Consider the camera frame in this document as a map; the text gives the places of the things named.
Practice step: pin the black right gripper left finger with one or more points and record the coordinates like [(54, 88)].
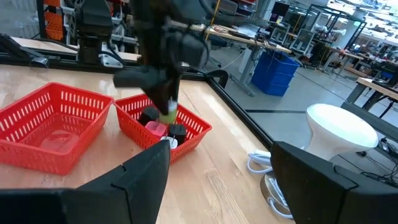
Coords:
[(118, 202)]

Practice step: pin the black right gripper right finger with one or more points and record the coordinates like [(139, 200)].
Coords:
[(320, 199)]

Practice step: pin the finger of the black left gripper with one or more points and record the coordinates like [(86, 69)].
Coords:
[(155, 81)]

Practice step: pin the black wall charger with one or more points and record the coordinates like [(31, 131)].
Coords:
[(178, 133), (148, 114)]

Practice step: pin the red plastic mesh basket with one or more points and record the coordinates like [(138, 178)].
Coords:
[(62, 161), (133, 133)]

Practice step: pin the white wall charger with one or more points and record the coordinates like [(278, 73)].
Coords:
[(170, 142)]

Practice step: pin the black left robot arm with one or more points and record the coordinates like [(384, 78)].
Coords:
[(93, 18)]

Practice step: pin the grey mesh office chair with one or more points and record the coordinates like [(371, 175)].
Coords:
[(303, 40), (280, 32)]

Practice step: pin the white bulb lamp brass base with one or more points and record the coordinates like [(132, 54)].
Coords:
[(339, 130)]

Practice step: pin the long wooden desk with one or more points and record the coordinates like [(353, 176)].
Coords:
[(248, 40)]

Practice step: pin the stacked blue bins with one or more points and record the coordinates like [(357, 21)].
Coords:
[(273, 77)]

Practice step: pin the black monitor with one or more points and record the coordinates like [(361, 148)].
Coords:
[(280, 9)]

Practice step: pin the orange grey storage bin rack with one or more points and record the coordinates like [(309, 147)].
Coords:
[(54, 26)]

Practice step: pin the grey-legged wooden table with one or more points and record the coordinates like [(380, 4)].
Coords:
[(373, 85)]

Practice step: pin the wooden workbench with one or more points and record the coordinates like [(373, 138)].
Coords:
[(345, 53)]

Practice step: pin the black frame corner hook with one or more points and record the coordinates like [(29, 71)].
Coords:
[(219, 73)]

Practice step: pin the black aluminium table frame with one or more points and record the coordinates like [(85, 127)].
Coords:
[(242, 118)]

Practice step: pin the black frame cell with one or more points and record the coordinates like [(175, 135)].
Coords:
[(339, 14)]

